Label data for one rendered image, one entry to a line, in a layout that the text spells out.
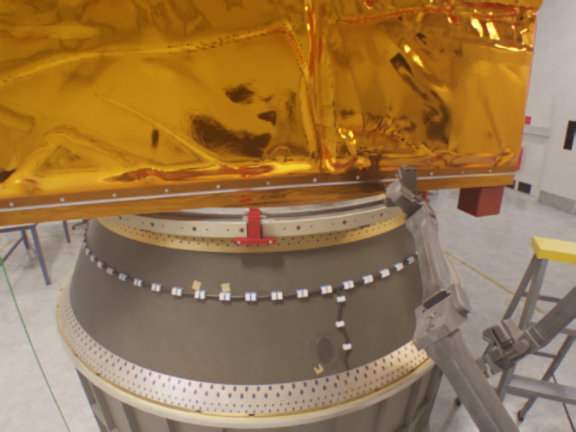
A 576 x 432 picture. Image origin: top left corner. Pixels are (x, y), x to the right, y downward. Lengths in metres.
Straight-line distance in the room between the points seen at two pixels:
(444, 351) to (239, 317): 0.65
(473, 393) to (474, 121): 0.97
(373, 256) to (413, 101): 0.54
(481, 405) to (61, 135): 1.11
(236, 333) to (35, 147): 0.78
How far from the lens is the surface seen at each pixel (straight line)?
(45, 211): 1.15
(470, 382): 0.65
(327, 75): 1.05
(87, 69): 1.01
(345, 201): 1.12
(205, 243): 1.10
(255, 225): 1.00
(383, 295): 1.24
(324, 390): 1.16
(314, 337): 1.12
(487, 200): 1.64
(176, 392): 1.20
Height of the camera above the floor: 2.07
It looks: 20 degrees down
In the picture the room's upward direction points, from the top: straight up
